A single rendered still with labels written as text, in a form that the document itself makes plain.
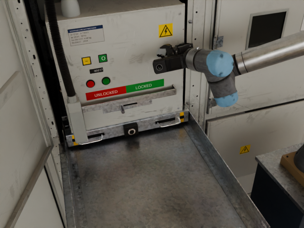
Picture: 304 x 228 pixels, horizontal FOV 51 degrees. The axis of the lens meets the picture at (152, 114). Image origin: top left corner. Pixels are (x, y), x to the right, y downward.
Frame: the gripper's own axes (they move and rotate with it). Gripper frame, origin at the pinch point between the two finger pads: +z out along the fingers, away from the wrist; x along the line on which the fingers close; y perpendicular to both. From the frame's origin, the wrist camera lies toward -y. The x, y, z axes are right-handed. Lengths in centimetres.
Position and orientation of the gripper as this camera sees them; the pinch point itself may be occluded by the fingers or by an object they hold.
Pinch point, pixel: (157, 54)
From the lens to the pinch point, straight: 124.0
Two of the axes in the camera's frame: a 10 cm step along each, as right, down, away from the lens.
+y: 8.4, -3.4, 4.1
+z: -5.1, -2.5, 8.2
